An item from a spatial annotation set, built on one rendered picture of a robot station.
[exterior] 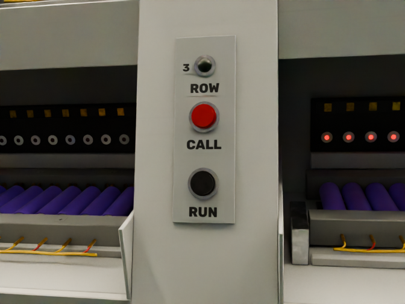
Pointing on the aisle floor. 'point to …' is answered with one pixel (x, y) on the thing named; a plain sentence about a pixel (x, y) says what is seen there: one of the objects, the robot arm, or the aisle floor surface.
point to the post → (153, 142)
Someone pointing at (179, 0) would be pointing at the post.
